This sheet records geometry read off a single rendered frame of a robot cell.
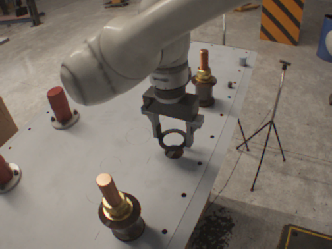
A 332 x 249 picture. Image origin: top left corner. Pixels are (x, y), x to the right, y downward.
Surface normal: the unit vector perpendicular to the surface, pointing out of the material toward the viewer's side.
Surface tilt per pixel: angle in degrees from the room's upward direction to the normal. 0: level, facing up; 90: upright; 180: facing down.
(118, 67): 76
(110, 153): 0
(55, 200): 0
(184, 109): 90
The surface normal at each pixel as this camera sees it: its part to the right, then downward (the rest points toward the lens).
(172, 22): -0.07, 0.65
